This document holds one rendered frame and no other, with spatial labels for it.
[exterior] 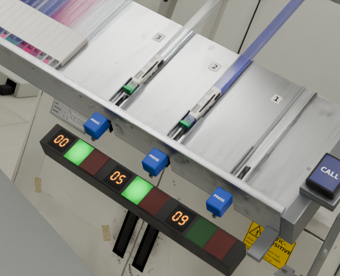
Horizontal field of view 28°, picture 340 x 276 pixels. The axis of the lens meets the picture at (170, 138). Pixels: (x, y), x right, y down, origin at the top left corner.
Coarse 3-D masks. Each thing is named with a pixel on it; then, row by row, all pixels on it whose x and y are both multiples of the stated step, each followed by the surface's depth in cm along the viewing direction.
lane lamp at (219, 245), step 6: (216, 234) 89; (222, 234) 89; (228, 234) 89; (210, 240) 89; (216, 240) 89; (222, 240) 89; (228, 240) 89; (234, 240) 89; (210, 246) 89; (216, 246) 88; (222, 246) 88; (228, 246) 88; (210, 252) 88; (216, 252) 88; (222, 252) 88; (222, 258) 87
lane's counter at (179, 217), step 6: (174, 210) 92; (180, 210) 92; (186, 210) 92; (168, 216) 92; (174, 216) 92; (180, 216) 91; (186, 216) 91; (192, 216) 91; (168, 222) 91; (174, 222) 91; (180, 222) 91; (186, 222) 91; (180, 228) 90
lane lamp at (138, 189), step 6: (138, 180) 95; (144, 180) 95; (132, 186) 95; (138, 186) 95; (144, 186) 95; (150, 186) 94; (126, 192) 94; (132, 192) 94; (138, 192) 94; (144, 192) 94; (132, 198) 94; (138, 198) 94
